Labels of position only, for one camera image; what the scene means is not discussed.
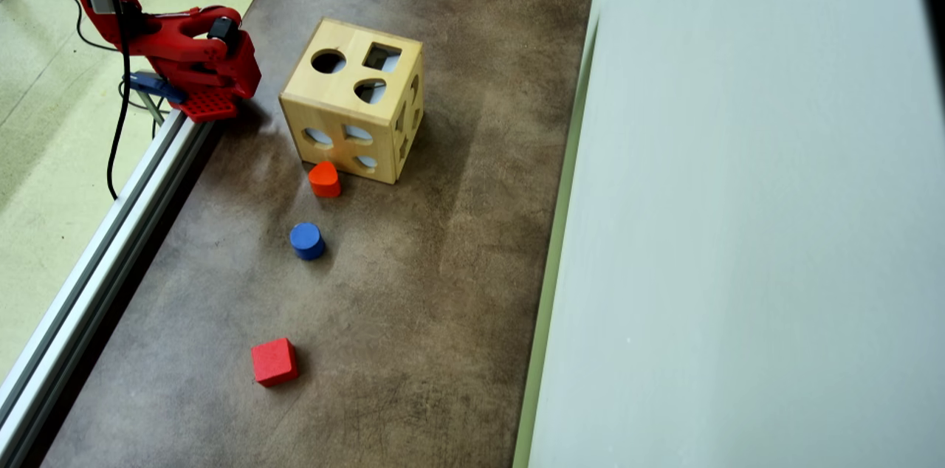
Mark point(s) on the orange teardrop block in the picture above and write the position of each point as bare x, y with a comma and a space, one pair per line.
325, 180

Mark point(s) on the red cube block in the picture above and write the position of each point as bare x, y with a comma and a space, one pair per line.
275, 362

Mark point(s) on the aluminium extrusion rail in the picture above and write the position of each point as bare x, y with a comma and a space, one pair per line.
96, 269

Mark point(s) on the blue clamp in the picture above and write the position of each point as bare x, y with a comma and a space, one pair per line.
155, 85

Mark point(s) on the red robot arm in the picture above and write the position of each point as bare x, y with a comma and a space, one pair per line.
214, 73

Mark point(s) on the blue cylinder block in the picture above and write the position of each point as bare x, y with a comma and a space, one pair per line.
307, 241

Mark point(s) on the wooden shape sorter box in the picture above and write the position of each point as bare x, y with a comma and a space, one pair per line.
332, 91

